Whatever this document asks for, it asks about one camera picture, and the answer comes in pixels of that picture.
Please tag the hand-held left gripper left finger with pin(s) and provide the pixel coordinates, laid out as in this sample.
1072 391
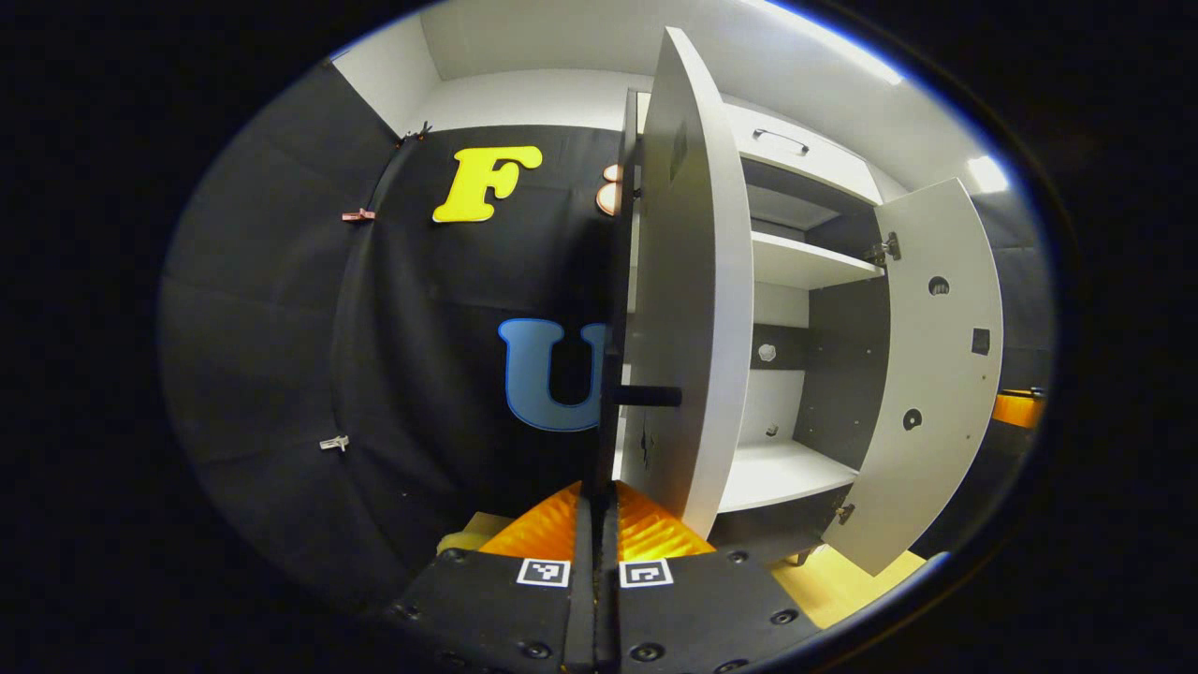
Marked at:
585 618

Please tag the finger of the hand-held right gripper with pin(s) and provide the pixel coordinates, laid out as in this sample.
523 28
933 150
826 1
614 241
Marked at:
1015 412

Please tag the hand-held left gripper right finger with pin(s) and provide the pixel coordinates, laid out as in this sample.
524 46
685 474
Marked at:
610 618

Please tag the headphone sticker shoe cabinet door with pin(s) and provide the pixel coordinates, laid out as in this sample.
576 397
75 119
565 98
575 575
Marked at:
936 356

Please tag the double-door shoe cabinet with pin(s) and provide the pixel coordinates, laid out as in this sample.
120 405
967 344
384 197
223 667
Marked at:
842 374

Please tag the camera sticker shoe cabinet door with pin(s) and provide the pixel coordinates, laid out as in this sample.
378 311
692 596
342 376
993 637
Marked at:
711 281

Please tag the white cabinet shelf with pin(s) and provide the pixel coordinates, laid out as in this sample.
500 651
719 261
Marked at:
777 473
805 262

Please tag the beige cabinet top drawer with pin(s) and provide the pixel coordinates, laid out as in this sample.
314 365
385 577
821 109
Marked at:
824 164

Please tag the small ceiling light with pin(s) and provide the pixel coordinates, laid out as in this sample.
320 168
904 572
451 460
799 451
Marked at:
987 173

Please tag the white clip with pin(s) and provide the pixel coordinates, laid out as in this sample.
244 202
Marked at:
333 442

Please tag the black backdrop cloth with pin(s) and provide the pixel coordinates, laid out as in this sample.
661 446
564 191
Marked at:
281 374

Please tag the pink clip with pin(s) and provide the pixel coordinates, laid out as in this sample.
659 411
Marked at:
357 215

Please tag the black clip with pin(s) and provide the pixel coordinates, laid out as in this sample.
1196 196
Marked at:
421 131

